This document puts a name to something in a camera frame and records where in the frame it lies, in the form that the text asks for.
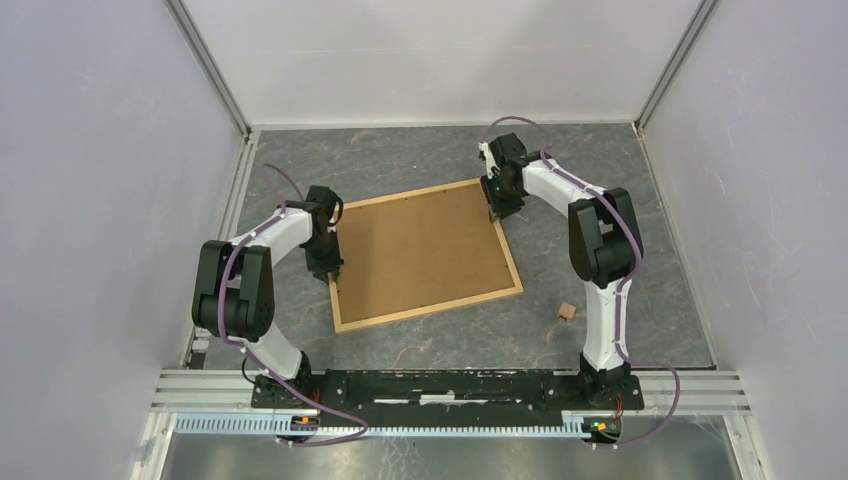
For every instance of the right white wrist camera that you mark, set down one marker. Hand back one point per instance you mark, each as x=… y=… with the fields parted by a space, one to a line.
x=491 y=166

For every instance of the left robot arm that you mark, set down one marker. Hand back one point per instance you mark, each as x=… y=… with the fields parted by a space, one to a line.
x=234 y=296

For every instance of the small brown cube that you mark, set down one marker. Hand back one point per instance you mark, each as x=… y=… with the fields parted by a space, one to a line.
x=566 y=312

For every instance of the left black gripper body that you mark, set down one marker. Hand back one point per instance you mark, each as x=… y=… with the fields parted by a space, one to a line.
x=322 y=250

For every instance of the brown backing board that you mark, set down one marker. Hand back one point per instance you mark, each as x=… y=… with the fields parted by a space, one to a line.
x=420 y=252

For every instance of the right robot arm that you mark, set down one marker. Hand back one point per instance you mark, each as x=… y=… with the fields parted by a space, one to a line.
x=604 y=244

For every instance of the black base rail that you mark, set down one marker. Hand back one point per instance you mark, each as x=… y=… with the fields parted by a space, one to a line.
x=450 y=398

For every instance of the wooden picture frame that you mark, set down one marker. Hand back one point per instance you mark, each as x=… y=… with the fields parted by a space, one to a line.
x=338 y=305

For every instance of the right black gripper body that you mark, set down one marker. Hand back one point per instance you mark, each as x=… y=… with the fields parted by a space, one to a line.
x=511 y=198

